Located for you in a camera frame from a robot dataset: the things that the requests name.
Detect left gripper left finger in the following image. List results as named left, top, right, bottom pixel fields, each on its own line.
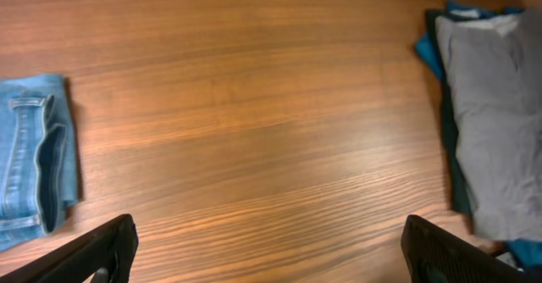
left=1, top=214, right=139, bottom=283

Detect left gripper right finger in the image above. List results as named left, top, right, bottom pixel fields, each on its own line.
left=401, top=214, right=534, bottom=283

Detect light blue denim jeans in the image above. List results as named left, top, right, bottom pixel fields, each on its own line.
left=1, top=74, right=79, bottom=250

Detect dark blue folded garment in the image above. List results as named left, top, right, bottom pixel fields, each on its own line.
left=413, top=0, right=542, bottom=269

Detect grey folded shorts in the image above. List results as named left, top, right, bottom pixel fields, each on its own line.
left=435, top=8, right=541, bottom=241

